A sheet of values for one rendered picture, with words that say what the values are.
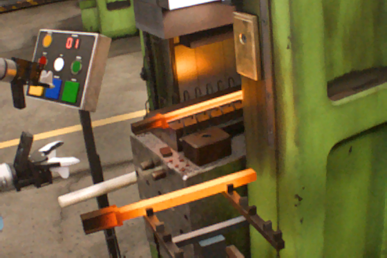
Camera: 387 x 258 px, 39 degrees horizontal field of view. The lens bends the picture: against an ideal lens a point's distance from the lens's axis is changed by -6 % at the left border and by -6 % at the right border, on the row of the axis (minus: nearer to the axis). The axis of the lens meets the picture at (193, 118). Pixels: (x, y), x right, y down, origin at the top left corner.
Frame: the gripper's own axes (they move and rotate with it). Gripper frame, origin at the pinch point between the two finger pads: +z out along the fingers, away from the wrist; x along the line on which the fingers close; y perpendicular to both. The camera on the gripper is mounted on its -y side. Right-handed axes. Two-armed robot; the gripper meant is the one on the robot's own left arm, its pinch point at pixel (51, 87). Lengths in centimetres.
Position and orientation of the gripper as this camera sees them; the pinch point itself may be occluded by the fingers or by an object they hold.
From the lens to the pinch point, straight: 205.1
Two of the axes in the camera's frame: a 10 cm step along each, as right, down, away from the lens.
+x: -8.2, -1.6, 5.5
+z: 5.4, 1.3, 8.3
